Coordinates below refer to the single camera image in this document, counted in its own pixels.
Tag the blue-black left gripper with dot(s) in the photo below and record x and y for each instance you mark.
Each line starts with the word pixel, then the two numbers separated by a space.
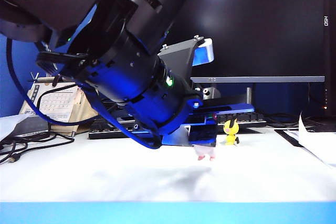
pixel 178 119

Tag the white rabbit doll pink feet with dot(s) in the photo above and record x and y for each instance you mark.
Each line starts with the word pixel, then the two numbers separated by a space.
pixel 206 152

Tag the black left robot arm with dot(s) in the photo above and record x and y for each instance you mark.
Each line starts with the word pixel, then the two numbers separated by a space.
pixel 126 51

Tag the yellow black-eared mouse doll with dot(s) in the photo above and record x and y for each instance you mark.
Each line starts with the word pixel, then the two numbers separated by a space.
pixel 231 130

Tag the grey monitor stand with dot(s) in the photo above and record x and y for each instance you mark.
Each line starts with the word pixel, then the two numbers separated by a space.
pixel 215 92

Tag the black mechanical keyboard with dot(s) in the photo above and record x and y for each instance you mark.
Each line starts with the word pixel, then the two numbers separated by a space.
pixel 253 119

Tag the black flat pad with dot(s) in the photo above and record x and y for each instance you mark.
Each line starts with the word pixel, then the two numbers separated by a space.
pixel 287 136

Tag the folded white paper sheet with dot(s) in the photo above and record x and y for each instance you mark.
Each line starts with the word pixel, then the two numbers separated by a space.
pixel 315 142

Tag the large black computer monitor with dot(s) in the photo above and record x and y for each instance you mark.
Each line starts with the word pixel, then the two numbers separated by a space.
pixel 262 24

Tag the black portrait monitor HSD logo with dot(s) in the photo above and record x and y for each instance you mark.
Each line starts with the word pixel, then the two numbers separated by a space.
pixel 330 51

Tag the beige desk calendar with rod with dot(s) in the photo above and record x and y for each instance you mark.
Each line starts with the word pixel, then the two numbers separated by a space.
pixel 60 103

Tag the black box device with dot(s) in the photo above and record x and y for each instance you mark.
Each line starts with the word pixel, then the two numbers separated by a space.
pixel 31 127

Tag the white paper sheet under box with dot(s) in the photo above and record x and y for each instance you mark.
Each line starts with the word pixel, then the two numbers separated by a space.
pixel 9 124

